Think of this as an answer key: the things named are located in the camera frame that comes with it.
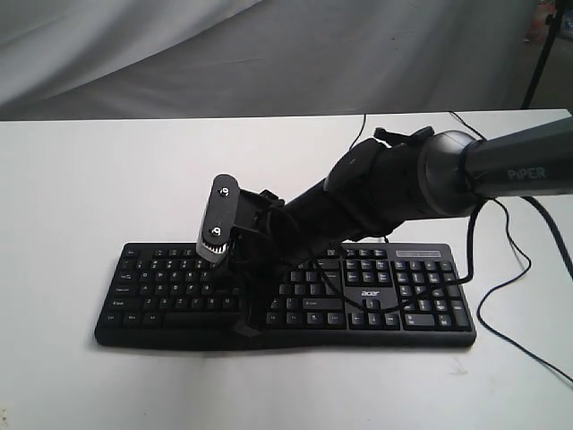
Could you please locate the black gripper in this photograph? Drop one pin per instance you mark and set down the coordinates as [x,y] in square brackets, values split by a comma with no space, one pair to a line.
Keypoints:
[294,231]

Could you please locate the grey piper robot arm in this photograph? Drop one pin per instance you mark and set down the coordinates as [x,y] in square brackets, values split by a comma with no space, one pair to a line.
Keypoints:
[393,178]

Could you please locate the black acer keyboard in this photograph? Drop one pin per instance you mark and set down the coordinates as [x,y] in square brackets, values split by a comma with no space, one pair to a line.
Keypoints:
[162,296]

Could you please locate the white backdrop cloth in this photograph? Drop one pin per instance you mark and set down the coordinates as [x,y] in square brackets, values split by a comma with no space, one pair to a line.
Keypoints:
[80,60]

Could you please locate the black tripod stand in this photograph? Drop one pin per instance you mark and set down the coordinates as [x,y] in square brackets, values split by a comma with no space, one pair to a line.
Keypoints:
[543,50]

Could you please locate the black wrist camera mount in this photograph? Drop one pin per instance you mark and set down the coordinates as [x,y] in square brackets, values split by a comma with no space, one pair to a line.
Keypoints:
[234,219]

